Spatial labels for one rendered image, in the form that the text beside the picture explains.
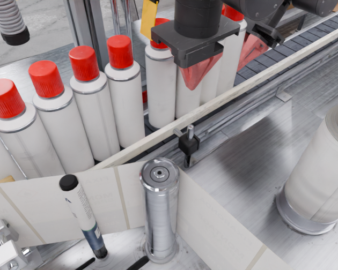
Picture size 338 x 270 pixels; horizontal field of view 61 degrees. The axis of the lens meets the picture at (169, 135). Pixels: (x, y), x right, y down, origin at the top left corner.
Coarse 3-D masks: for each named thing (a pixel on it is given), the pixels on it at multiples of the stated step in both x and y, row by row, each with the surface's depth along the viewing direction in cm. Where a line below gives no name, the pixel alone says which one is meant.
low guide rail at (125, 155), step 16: (336, 32) 74; (304, 48) 69; (288, 64) 66; (256, 80) 61; (224, 96) 57; (192, 112) 53; (208, 112) 56; (144, 144) 48; (112, 160) 46; (128, 160) 48
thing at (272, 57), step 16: (336, 16) 88; (304, 32) 81; (320, 32) 81; (288, 48) 75; (320, 48) 75; (256, 64) 70; (272, 64) 70; (240, 80) 66; (240, 96) 62; (160, 144) 53
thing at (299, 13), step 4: (292, 12) 71; (296, 12) 71; (300, 12) 71; (304, 12) 73; (284, 16) 69; (288, 16) 70; (292, 16) 70; (296, 16) 71; (280, 20) 68; (284, 20) 69; (288, 20) 70; (280, 24) 68; (144, 80) 52; (144, 84) 51; (144, 88) 52
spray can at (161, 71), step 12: (156, 24) 41; (156, 48) 43; (156, 60) 43; (168, 60) 44; (156, 72) 45; (168, 72) 45; (156, 84) 47; (168, 84) 47; (156, 96) 49; (168, 96) 49; (156, 108) 51; (168, 108) 51; (156, 120) 53; (168, 120) 54
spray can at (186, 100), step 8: (176, 80) 50; (176, 88) 51; (184, 88) 50; (200, 88) 51; (176, 96) 53; (184, 96) 51; (192, 96) 51; (176, 104) 54; (184, 104) 53; (192, 104) 53; (176, 112) 56; (184, 112) 54
